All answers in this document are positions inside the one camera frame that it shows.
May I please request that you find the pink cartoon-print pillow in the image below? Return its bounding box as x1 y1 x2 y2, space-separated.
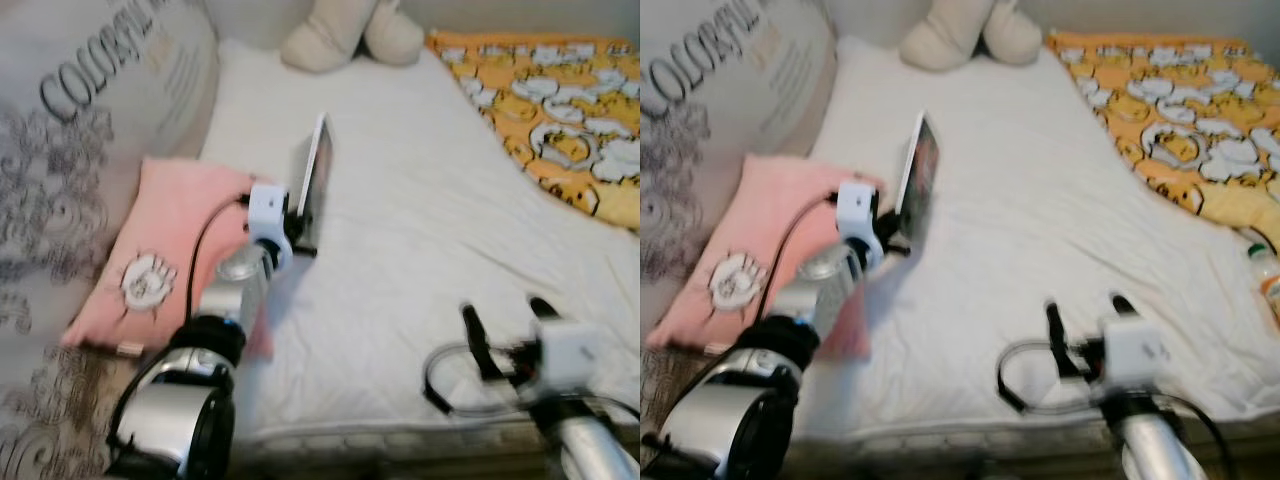
645 153 886 361
60 155 276 361

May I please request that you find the orange yellow cartoon blanket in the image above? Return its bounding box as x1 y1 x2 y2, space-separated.
1045 30 1280 251
428 30 641 233

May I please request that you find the white quilted bed sheet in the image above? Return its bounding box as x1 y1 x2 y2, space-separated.
800 38 1280 441
200 40 641 441

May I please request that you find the plastic bottle with orange label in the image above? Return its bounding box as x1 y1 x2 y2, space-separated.
1248 243 1280 336

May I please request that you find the beige plush toy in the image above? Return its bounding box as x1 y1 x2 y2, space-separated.
280 0 426 73
898 0 1043 73

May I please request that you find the large white floral-print pillow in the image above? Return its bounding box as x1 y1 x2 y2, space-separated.
640 0 839 480
0 0 221 480

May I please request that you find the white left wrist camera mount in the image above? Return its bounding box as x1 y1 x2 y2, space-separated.
247 183 293 246
835 182 881 246

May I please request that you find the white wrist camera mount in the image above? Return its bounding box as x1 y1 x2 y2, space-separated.
247 183 293 246
537 318 606 401
1100 315 1171 396
835 182 881 246

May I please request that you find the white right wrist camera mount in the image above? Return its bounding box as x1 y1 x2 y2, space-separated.
1100 315 1171 396
537 318 606 401

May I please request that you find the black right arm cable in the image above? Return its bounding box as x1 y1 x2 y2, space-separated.
420 343 641 421
995 340 1236 480

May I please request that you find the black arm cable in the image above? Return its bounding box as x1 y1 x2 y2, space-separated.
765 192 841 321
995 340 1236 480
420 343 641 421
185 193 251 321

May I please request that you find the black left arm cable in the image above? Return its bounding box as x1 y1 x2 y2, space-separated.
765 192 841 321
185 193 251 321

